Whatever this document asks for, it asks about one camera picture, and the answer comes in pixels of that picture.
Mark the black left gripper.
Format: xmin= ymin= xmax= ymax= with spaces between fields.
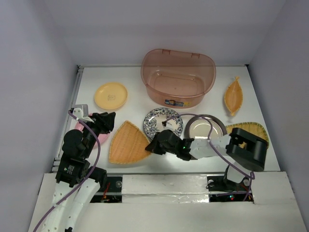
xmin=82 ymin=111 xmax=115 ymax=157

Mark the round pink plastic plate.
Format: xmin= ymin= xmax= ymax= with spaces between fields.
xmin=73 ymin=112 xmax=109 ymax=148

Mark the blue floral ceramic plate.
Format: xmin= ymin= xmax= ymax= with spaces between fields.
xmin=143 ymin=107 xmax=183 ymax=140

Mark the triangular woven bamboo plate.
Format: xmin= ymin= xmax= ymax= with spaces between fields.
xmin=109 ymin=120 xmax=151 ymax=165

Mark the dark rimmed beige plate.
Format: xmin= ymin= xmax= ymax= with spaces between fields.
xmin=184 ymin=114 xmax=227 ymax=139

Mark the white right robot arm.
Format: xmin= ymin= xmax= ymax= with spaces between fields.
xmin=145 ymin=128 xmax=268 ymax=191

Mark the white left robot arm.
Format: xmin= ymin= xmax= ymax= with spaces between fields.
xmin=33 ymin=106 xmax=116 ymax=232

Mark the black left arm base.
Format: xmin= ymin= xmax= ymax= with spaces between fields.
xmin=90 ymin=176 xmax=123 ymax=203

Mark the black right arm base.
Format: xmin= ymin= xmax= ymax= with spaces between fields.
xmin=206 ymin=166 xmax=254 ymax=202

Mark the translucent brown plastic bin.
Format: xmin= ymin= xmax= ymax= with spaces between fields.
xmin=140 ymin=49 xmax=216 ymax=109

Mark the round yellow plastic plate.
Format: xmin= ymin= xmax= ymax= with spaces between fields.
xmin=94 ymin=82 xmax=128 ymax=110

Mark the white foam board front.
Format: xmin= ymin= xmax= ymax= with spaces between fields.
xmin=28 ymin=171 xmax=306 ymax=232

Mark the leaf shaped yellow dish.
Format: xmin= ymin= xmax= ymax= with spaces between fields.
xmin=224 ymin=76 xmax=243 ymax=116

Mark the rectangular woven bamboo tray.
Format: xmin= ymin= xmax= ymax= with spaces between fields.
xmin=225 ymin=122 xmax=269 ymax=147

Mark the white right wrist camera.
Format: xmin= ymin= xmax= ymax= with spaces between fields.
xmin=162 ymin=120 xmax=178 ymax=131

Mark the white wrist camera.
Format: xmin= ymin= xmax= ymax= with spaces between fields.
xmin=69 ymin=104 xmax=91 ymax=122
xmin=162 ymin=120 xmax=178 ymax=131

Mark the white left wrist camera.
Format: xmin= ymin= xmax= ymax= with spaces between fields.
xmin=69 ymin=104 xmax=91 ymax=122

